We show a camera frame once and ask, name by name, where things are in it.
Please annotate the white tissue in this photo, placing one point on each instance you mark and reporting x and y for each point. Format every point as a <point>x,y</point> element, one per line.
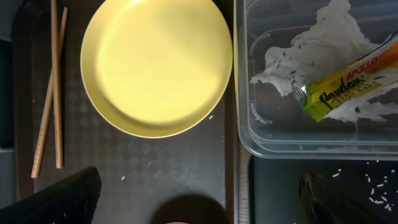
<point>333,43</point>

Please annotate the dark brown serving tray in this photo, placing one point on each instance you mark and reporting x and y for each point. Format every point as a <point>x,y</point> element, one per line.
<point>188,177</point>

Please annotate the left wooden chopstick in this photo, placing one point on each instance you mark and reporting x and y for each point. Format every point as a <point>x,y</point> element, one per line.
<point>48,103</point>

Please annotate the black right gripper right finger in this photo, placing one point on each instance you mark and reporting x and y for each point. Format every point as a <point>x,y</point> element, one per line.
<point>322,203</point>

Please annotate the yellow plate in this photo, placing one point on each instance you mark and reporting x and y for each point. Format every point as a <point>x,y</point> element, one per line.
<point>156,68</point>

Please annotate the grey dishwasher rack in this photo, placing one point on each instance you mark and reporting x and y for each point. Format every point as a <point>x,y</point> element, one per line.
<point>9,9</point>

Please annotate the green orange snack wrapper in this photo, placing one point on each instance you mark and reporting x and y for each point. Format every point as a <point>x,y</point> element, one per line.
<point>370,73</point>

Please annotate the black waste bin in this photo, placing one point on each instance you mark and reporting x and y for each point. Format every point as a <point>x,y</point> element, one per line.
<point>274,187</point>

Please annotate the wooden chopstick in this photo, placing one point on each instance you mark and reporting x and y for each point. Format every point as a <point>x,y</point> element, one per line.
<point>48,103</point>
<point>56,84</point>

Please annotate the clear plastic waste bin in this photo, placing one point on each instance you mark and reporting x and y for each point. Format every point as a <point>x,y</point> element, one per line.
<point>276,127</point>

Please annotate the right wooden chopstick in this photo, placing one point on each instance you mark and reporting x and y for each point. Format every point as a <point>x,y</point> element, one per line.
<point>56,84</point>

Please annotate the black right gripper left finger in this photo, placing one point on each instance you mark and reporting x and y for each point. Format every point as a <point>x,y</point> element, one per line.
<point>71,200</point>

